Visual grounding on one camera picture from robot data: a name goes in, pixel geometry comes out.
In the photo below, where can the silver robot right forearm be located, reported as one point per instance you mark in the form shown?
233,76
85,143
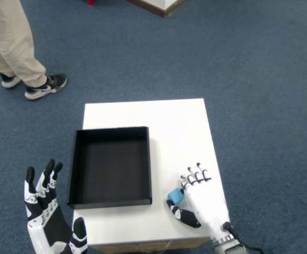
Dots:
229,248

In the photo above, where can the small red object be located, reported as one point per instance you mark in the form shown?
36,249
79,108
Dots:
90,2

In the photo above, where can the white cabinet with wooden base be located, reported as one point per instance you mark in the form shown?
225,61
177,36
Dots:
161,5

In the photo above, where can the black white sneaker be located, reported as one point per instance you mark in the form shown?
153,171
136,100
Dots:
9,82
45,87

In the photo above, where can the white square table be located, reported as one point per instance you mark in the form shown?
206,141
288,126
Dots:
143,113

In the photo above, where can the black open box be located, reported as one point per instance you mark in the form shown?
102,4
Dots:
111,166

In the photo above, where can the person's beige trousers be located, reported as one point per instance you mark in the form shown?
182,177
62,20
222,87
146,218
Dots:
8,39

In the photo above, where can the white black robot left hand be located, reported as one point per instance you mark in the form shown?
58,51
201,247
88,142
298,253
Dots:
55,227

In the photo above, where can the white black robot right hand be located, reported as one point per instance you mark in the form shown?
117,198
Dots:
206,203

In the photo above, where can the small blue cube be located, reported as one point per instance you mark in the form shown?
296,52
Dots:
176,196

